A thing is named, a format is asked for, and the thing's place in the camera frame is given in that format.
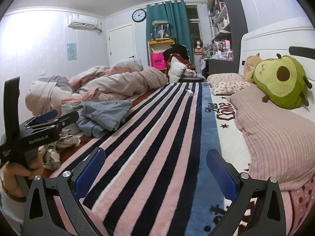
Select bear print pajama pants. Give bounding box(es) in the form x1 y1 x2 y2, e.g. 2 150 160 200
38 129 81 171

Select person left hand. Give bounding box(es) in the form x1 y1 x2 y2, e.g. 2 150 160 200
2 154 44 198

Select pink striped crumpled duvet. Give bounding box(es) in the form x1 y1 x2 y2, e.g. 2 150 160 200
25 58 168 116

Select grey blue folded clothes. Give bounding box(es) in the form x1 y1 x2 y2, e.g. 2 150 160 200
61 100 132 138

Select pink ribbed pillow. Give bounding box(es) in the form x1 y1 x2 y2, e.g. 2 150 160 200
230 86 314 191

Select white room door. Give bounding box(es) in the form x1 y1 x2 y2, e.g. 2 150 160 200
108 23 137 65

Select pink shopping bag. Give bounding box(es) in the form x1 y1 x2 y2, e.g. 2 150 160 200
151 53 166 69

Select striped fleece bed blanket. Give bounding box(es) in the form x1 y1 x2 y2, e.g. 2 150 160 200
44 81 284 236

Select yellow white shelf cabinet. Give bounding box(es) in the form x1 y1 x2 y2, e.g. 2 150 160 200
147 37 175 70

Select clothes pile on chair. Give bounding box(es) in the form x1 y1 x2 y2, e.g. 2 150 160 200
162 44 197 83

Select glass display case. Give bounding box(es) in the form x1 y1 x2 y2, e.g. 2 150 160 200
152 20 170 40

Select small white remote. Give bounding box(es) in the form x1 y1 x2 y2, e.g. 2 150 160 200
186 89 194 96

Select green avocado plush toy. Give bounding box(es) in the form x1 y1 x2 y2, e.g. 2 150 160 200
253 53 312 109

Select floral pink pillow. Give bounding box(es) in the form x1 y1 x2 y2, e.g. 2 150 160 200
207 73 255 95

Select tan bear plush toy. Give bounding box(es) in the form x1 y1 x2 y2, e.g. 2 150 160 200
244 53 262 83

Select teal window curtain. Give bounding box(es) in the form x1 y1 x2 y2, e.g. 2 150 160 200
146 0 193 62

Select mannequin head with wig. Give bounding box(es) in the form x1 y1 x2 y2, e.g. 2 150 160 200
194 37 203 49

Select cluttered dark desk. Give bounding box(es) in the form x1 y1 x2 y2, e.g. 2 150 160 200
200 39 241 78

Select white bed headboard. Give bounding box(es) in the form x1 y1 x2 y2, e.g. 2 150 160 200
237 17 315 128

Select dark grey bookshelf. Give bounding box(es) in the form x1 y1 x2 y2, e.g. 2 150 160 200
208 0 249 76

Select blue wall poster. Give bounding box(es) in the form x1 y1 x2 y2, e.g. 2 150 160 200
67 43 77 61

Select white wall air conditioner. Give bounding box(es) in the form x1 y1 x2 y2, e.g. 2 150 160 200
68 13 103 32

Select round black wall clock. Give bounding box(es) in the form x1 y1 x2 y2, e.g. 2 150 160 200
131 9 147 23

